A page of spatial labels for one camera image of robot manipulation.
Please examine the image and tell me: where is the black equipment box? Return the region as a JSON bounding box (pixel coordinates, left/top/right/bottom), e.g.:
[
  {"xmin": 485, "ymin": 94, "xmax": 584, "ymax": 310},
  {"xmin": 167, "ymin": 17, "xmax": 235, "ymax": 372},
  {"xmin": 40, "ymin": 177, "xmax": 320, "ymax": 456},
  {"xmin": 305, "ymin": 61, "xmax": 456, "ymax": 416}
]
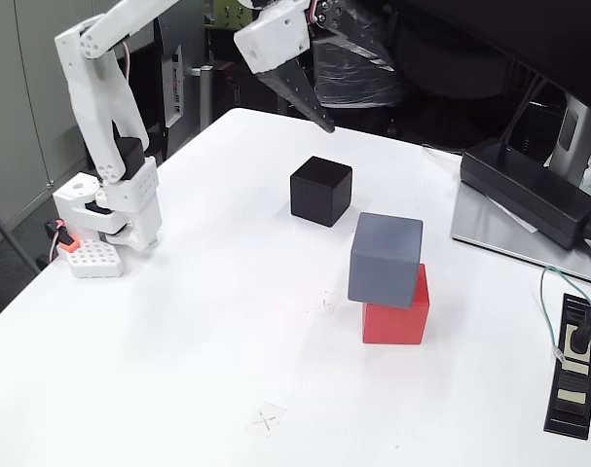
[{"xmin": 211, "ymin": 60, "xmax": 289, "ymax": 117}]

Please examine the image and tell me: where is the white perforated table clamp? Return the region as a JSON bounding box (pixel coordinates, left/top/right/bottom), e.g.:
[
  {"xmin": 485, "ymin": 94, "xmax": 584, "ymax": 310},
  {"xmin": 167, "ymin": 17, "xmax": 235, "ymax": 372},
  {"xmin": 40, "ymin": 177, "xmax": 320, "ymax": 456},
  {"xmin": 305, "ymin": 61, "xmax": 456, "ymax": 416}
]
[{"xmin": 55, "ymin": 237, "xmax": 126, "ymax": 279}]

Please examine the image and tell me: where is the black power adapter brick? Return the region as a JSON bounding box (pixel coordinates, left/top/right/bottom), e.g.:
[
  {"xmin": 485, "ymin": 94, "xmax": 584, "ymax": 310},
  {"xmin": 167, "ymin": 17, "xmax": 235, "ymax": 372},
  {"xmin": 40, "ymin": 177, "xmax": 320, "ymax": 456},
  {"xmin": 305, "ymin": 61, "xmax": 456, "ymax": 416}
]
[{"xmin": 459, "ymin": 137, "xmax": 591, "ymax": 250}]

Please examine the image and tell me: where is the black table power socket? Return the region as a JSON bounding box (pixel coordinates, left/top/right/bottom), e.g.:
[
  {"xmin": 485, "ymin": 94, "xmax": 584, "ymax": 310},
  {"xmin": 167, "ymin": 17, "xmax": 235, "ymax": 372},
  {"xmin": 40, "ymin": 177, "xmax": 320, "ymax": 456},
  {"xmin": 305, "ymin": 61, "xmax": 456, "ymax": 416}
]
[{"xmin": 542, "ymin": 292, "xmax": 591, "ymax": 442}]

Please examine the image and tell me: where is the grey cube block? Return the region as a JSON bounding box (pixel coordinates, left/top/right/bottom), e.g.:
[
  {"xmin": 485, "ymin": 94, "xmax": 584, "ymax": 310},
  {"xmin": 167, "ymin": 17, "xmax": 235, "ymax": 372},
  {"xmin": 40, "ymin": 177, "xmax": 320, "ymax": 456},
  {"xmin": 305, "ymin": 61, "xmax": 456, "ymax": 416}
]
[{"xmin": 347, "ymin": 211, "xmax": 425, "ymax": 310}]

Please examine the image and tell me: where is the black power plug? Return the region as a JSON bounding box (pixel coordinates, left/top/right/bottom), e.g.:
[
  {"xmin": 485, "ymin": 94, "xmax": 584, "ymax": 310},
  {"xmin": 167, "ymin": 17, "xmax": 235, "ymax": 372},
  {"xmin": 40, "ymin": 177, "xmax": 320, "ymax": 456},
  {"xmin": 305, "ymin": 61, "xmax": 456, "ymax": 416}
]
[{"xmin": 570, "ymin": 296, "xmax": 591, "ymax": 354}]

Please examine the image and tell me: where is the silver metal post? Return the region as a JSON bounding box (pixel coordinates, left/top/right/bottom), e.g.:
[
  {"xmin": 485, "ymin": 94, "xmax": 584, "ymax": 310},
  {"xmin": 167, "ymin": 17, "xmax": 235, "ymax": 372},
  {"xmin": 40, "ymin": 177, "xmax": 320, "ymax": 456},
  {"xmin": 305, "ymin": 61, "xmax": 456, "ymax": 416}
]
[{"xmin": 191, "ymin": 64, "xmax": 214, "ymax": 128}]

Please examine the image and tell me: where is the green perforated board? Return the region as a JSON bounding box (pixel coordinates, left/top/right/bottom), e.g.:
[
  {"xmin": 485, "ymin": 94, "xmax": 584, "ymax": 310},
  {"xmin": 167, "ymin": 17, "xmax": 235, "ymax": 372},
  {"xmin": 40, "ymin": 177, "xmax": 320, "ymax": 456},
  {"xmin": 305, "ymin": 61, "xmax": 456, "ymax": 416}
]
[{"xmin": 213, "ymin": 0, "xmax": 253, "ymax": 31}]

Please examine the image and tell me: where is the silver monitor stand neck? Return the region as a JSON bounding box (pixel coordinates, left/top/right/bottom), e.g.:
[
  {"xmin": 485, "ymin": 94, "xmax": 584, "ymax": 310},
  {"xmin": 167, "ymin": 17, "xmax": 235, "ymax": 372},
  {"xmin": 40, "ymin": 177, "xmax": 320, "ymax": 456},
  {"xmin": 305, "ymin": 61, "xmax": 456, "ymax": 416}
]
[{"xmin": 547, "ymin": 91, "xmax": 591, "ymax": 189}]

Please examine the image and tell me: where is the silver monitor stand base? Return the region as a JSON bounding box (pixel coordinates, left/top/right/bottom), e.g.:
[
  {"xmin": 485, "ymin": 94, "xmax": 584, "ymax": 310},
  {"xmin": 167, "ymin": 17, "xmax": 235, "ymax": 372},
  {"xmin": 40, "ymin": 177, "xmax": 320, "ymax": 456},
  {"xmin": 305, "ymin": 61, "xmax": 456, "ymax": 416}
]
[{"xmin": 451, "ymin": 182, "xmax": 591, "ymax": 287}]

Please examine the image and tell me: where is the orange cable connector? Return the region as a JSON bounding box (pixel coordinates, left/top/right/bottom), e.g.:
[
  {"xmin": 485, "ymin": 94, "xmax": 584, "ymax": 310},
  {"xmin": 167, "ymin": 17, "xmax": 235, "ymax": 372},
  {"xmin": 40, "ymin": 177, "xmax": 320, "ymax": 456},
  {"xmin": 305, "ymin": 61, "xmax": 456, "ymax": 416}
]
[{"xmin": 45, "ymin": 219, "xmax": 78, "ymax": 253}]

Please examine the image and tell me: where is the dark computer tower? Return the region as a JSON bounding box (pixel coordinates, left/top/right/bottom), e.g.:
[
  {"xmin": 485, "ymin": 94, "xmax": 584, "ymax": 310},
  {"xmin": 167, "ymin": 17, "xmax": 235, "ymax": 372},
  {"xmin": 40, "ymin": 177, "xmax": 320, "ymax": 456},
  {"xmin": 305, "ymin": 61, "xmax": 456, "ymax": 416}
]
[{"xmin": 148, "ymin": 9, "xmax": 213, "ymax": 162}]

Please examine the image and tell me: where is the red cube block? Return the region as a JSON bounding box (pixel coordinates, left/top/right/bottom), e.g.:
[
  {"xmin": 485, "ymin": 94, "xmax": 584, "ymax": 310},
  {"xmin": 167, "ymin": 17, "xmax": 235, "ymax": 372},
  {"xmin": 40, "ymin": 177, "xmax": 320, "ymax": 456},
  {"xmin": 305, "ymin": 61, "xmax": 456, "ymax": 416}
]
[{"xmin": 361, "ymin": 263, "xmax": 431, "ymax": 345}]

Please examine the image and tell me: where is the black monitor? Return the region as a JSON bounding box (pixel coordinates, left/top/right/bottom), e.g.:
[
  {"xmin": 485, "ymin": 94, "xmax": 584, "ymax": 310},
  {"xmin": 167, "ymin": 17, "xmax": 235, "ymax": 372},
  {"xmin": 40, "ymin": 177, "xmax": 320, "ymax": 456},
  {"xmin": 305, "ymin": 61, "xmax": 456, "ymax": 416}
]
[{"xmin": 396, "ymin": 0, "xmax": 591, "ymax": 118}]

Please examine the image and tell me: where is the plastic-wrapped black bin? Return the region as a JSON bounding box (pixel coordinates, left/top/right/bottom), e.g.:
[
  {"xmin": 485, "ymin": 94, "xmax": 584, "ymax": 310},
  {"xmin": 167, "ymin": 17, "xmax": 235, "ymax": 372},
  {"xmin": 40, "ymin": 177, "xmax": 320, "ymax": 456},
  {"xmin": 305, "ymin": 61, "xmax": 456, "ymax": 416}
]
[{"xmin": 305, "ymin": 28, "xmax": 406, "ymax": 109}]

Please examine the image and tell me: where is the clear tape with X mark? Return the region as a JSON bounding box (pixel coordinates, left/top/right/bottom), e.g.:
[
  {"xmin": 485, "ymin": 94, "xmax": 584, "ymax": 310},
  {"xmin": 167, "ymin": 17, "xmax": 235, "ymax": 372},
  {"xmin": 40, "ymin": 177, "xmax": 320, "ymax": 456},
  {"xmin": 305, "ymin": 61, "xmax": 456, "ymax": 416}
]
[
  {"xmin": 248, "ymin": 403, "xmax": 287, "ymax": 438},
  {"xmin": 307, "ymin": 290, "xmax": 344, "ymax": 317}
]

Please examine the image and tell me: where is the green thin cable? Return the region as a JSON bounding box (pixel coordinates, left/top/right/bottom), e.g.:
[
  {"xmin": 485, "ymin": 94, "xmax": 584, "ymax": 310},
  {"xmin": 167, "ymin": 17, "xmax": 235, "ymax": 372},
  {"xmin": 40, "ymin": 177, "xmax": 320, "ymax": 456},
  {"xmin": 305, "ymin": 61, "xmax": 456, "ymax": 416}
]
[{"xmin": 538, "ymin": 266, "xmax": 591, "ymax": 362}]

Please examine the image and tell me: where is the black cube block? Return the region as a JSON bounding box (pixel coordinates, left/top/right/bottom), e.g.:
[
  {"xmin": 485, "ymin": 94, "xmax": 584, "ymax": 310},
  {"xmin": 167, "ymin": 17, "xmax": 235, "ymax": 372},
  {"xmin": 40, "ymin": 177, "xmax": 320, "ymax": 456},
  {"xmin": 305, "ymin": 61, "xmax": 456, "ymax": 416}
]
[{"xmin": 289, "ymin": 155, "xmax": 353, "ymax": 229}]

